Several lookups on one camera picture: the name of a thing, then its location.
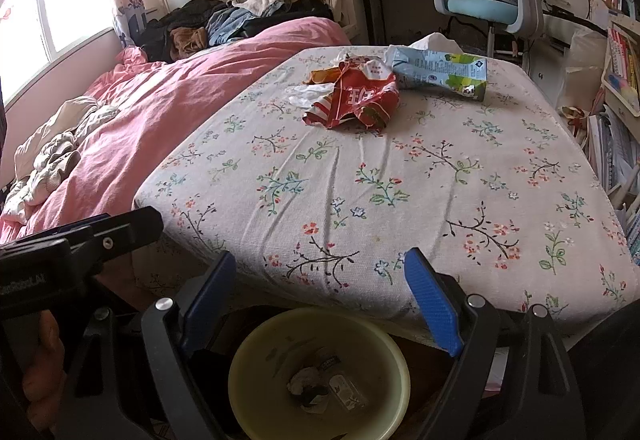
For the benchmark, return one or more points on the orange and white packet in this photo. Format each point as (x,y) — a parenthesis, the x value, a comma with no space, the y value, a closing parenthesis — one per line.
(322,76)

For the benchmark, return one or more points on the red snack wrapper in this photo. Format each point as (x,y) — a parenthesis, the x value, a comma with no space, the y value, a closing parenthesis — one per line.
(360,95)

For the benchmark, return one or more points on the white garment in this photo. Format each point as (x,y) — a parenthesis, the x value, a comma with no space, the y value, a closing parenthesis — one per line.
(260,2)

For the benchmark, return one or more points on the yellow plastic basin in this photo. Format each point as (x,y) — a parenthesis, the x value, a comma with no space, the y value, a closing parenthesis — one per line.
(265,370)

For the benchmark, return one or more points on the stack of books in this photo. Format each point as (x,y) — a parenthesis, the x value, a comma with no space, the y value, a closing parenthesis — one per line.
(612,150)

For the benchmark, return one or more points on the blue and green tissue pack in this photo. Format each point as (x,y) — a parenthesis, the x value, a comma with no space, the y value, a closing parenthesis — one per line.
(440,72)

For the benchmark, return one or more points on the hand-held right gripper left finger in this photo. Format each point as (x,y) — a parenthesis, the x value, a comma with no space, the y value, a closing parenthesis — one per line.
(210,300)

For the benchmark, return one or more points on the person's left hand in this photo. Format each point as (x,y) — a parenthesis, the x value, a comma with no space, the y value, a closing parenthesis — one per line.
(44,365)

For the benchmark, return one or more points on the blue jeans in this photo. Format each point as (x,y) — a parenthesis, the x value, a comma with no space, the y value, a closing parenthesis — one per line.
(225,27)

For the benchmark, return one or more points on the black garment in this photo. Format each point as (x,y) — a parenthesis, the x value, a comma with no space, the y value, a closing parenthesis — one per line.
(300,14)

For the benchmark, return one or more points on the pink duvet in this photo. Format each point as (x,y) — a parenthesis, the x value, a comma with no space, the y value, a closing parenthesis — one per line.
(150,110)

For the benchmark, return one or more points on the floral tablecloth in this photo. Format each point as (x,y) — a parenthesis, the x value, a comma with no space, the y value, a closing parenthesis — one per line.
(400,200)

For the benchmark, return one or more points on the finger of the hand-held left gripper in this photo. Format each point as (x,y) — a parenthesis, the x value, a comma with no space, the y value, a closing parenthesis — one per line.
(125,232)
(87,224)

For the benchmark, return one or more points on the row of colourful books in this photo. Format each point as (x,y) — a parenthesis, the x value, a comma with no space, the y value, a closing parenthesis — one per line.
(622,55)

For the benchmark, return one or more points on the brown garment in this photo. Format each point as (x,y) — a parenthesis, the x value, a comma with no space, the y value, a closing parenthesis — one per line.
(187,41)

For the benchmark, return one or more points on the pink bed frame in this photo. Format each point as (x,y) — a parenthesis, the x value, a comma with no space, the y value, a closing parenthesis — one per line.
(85,55)

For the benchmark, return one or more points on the beige crumpled blanket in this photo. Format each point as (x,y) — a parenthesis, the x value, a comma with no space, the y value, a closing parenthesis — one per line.
(50,155)

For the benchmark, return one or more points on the clear plastic bottle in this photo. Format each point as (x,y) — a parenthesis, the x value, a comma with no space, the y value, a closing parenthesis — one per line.
(345,387)

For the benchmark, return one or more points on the paper bag with red ribbon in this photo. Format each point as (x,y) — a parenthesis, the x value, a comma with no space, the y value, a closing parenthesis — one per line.
(575,117)

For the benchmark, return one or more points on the white plastic bag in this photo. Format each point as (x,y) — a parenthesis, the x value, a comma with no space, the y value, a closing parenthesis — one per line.
(582,60)

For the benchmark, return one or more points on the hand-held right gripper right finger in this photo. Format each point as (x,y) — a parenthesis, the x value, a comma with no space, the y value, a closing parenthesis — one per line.
(435,305)

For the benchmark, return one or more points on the white book cart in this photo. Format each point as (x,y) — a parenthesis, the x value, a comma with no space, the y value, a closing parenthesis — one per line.
(620,112)

